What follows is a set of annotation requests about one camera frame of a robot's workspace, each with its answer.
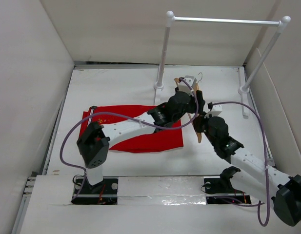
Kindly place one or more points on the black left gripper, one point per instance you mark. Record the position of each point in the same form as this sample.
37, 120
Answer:
193, 102

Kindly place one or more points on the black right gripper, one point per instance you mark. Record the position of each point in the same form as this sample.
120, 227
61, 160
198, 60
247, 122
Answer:
199, 120

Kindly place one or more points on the wooden clothes hanger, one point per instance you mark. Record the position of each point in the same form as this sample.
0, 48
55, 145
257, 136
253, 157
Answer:
195, 88

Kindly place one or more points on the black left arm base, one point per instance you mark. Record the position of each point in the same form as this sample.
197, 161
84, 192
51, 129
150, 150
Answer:
105, 193

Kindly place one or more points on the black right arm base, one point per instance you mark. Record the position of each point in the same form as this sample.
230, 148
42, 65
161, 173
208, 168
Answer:
218, 189

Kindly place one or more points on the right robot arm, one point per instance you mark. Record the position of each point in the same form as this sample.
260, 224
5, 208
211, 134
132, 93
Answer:
248, 173

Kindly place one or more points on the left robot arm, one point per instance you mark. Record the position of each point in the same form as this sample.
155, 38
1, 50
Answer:
96, 140

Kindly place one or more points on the white clothes rack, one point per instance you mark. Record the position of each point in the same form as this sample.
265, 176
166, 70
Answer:
244, 88

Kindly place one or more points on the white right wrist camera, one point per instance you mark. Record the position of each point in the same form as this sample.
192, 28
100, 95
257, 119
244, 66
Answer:
214, 110

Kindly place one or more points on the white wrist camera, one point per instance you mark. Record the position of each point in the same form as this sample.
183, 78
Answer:
214, 110
188, 84

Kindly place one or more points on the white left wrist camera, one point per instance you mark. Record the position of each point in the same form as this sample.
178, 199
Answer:
188, 84

